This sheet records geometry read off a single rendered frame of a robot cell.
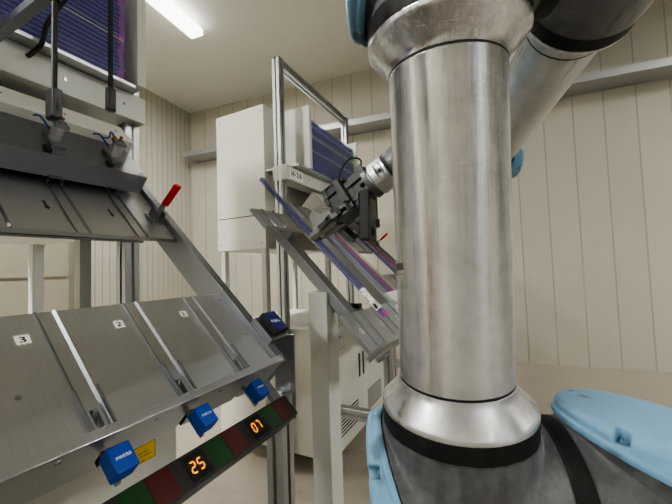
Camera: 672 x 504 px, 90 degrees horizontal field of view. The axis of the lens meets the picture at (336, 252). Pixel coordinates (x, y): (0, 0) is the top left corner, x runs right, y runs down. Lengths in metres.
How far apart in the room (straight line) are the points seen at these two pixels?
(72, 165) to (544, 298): 3.29
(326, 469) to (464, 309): 0.87
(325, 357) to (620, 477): 0.73
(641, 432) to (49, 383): 0.55
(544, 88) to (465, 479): 0.38
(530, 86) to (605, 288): 3.16
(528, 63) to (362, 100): 3.51
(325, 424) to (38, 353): 0.69
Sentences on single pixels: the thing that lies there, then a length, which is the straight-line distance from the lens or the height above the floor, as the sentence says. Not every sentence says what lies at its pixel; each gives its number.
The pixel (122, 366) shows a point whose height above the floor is 0.77.
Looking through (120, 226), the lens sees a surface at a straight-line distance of 0.81.
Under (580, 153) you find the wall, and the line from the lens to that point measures 3.63.
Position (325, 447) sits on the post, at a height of 0.41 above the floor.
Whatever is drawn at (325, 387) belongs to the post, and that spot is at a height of 0.57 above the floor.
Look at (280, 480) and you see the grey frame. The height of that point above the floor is 0.49.
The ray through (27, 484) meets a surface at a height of 0.71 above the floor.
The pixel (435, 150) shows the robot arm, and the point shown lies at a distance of 0.24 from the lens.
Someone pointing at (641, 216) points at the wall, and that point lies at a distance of 3.65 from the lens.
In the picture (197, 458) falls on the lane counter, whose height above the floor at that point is 0.66.
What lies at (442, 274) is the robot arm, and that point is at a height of 0.89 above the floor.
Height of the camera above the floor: 0.89
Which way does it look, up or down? 3 degrees up
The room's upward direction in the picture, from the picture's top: 2 degrees counter-clockwise
